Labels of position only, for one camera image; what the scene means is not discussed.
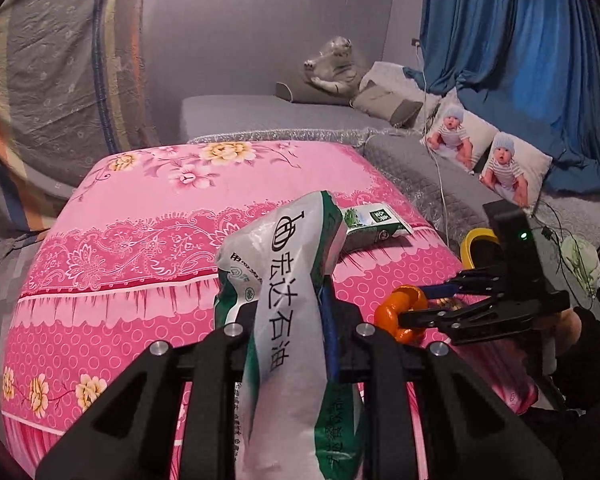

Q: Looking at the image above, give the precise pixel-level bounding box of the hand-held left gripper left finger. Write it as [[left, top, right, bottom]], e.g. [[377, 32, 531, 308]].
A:
[[35, 306, 257, 480]]

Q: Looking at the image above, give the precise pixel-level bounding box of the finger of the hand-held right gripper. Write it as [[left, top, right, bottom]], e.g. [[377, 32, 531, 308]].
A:
[[397, 300, 532, 347], [422, 266, 512, 298]]

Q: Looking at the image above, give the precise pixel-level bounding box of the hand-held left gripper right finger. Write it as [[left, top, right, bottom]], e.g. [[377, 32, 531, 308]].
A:
[[319, 286, 563, 480]]

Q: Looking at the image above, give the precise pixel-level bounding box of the yellow-rimmed black bin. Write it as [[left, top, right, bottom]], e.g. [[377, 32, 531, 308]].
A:
[[460, 227, 506, 273]]

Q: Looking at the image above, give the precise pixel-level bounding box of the white and green plastic bag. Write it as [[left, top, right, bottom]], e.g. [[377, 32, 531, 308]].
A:
[[214, 190, 368, 480]]

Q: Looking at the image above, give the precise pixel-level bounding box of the orange plastic object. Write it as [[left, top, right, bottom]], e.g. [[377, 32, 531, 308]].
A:
[[374, 285, 429, 346]]

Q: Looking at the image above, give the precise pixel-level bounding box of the person's right forearm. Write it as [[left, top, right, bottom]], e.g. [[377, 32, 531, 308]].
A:
[[522, 307, 600, 480]]

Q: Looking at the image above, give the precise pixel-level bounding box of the person's right hand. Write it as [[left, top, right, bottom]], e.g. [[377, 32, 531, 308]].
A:
[[550, 307, 583, 357]]

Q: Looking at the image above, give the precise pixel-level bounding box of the light green cloth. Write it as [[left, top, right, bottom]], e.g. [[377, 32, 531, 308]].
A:
[[560, 237, 600, 296]]

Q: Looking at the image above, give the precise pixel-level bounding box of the baby print pillow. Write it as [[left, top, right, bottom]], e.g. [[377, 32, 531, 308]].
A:
[[422, 91, 498, 171], [480, 132, 553, 208]]

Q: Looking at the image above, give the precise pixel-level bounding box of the green and white carton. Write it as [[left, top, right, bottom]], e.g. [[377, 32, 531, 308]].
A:
[[337, 201, 415, 256]]

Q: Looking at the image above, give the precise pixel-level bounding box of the grey quilted sofa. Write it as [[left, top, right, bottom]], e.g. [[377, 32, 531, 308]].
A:
[[362, 132, 600, 271]]

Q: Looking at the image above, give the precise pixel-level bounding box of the pink floral blanket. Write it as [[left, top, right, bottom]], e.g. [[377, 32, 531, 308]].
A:
[[0, 140, 538, 480]]

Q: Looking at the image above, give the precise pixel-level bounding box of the grey and beige pillow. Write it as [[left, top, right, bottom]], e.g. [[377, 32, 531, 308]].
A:
[[350, 80, 425, 128]]

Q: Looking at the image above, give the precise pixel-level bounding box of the blue curtain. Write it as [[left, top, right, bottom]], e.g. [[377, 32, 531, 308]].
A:
[[420, 0, 600, 196]]

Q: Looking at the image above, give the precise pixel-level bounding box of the white folded blanket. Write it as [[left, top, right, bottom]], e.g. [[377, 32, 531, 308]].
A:
[[360, 61, 441, 111]]

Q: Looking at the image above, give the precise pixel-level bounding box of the grey quilted mattress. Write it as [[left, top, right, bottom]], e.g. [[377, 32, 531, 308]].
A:
[[180, 94, 376, 143]]

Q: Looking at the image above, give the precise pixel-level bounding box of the grey striped plush cat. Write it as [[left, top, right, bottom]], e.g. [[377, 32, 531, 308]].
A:
[[302, 36, 366, 96]]

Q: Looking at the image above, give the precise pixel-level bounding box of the striped cloth cover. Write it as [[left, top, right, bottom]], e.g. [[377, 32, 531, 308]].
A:
[[0, 0, 161, 201]]

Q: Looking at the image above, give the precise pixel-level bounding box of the black cable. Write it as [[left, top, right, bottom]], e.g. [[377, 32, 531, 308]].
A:
[[530, 195, 600, 311]]

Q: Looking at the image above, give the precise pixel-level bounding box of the white cable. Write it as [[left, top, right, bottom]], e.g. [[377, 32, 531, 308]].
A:
[[415, 42, 451, 241]]

